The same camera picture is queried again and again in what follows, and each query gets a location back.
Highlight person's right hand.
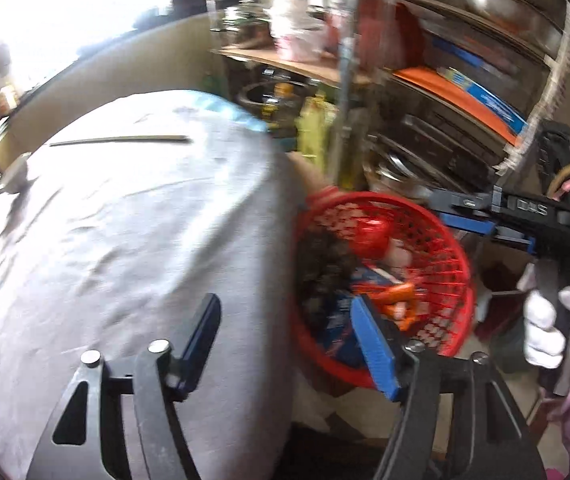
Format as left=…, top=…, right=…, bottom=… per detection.
left=522, top=262, right=570, bottom=368

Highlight blue white packet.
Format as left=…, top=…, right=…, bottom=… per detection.
left=315, top=300, right=366, bottom=366

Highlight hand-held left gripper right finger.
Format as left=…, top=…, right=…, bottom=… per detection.
left=350, top=295, right=546, bottom=480

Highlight red wrapper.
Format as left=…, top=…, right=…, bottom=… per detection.
left=352, top=217, right=391, bottom=261

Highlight thin wooden stick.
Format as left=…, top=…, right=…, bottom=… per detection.
left=50, top=135, right=188, bottom=147

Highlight black bag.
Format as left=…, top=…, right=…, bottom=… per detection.
left=297, top=230, right=361, bottom=316

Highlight orange flat board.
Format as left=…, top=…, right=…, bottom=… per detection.
left=395, top=67, right=518, bottom=146

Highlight blue flat box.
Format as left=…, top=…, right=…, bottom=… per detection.
left=437, top=67, right=528, bottom=133

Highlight pink plastic bag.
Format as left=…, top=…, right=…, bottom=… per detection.
left=270, top=0, right=326, bottom=58

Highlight orange wrapper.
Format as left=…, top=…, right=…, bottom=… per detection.
left=355, top=280, right=428, bottom=321

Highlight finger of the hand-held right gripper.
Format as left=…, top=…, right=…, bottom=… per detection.
left=427, top=187, right=498, bottom=211
left=440, top=210, right=498, bottom=238

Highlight yellow bottle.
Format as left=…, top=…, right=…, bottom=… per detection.
left=297, top=95, right=338, bottom=158

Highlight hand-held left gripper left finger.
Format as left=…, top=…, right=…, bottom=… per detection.
left=28, top=292, right=222, bottom=480

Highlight metal shelf rack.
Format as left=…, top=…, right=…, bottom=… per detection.
left=202, top=0, right=570, bottom=201

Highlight grey tablecloth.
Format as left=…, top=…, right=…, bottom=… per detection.
left=0, top=90, right=311, bottom=480

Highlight red plastic mesh basket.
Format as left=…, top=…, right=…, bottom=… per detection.
left=290, top=187, right=476, bottom=388

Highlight steel pot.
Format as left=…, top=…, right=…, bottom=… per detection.
left=375, top=160, right=436, bottom=196

